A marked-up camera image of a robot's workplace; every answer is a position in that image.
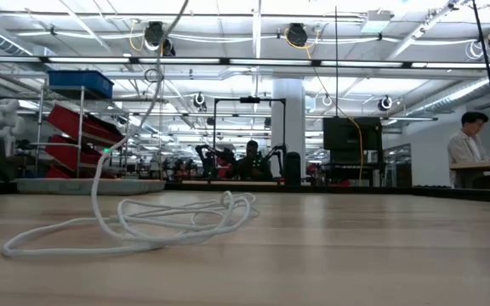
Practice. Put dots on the person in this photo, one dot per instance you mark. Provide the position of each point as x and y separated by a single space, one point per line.
466 149
253 166

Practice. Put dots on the white ceiling box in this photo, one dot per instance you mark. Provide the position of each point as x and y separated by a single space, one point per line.
377 21

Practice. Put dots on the metal bin rack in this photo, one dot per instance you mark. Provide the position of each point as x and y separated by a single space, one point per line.
40 127

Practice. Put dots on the long ceiling light strip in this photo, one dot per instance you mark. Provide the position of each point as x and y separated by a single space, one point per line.
177 60

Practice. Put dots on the grey plastic tool case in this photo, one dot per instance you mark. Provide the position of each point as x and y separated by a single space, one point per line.
87 187

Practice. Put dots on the black background station frame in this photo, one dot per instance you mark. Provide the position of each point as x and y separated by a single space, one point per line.
249 100

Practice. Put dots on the black cylindrical bin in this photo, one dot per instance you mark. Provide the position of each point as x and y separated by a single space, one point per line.
292 170

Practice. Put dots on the black background robot arm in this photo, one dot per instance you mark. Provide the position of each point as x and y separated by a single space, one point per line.
211 159
277 153

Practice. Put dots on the wooden background table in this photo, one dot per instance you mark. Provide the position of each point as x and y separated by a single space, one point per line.
483 165

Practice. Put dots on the red slanted storage bin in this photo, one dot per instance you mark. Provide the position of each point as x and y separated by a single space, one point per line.
66 153
58 172
75 123

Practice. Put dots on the black monitor on stand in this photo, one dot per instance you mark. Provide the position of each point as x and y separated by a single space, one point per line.
351 136

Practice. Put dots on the white robot figure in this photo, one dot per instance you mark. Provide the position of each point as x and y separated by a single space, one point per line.
4 123

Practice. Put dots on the blue bin on rack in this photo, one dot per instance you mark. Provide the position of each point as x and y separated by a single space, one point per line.
79 83

